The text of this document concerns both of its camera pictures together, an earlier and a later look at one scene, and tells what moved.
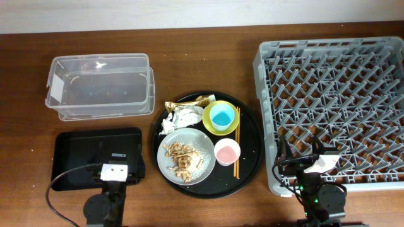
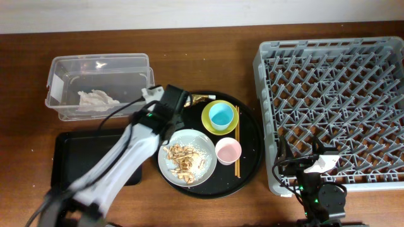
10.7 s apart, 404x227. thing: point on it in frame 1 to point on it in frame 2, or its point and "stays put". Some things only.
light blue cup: x=221 y=115 stays put
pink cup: x=226 y=151 stays put
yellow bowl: x=208 y=125 stays put
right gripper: x=298 y=165 stays put
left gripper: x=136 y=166 to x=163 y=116
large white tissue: x=187 y=115 to x=96 y=101
